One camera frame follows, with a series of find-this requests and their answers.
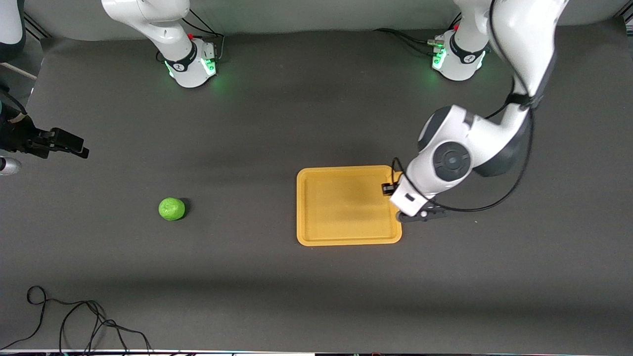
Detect green apple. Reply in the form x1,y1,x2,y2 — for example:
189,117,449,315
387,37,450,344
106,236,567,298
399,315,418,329
158,197,186,221

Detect thin white rod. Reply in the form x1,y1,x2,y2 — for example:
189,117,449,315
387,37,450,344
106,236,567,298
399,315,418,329
0,60,38,80

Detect black left arm base cables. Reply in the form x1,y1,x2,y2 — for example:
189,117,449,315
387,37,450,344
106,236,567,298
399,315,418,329
374,11,461,56

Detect black loose looped cable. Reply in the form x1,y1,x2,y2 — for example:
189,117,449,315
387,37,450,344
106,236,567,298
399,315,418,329
0,286,152,355

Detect black frame rail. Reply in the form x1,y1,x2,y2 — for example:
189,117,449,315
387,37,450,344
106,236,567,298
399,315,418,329
23,12,53,40

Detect dark grey table mat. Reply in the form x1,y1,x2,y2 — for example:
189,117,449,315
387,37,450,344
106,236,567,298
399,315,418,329
0,17,633,355

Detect yellow plastic tray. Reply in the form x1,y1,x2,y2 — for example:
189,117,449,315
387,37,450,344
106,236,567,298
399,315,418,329
296,165,403,247

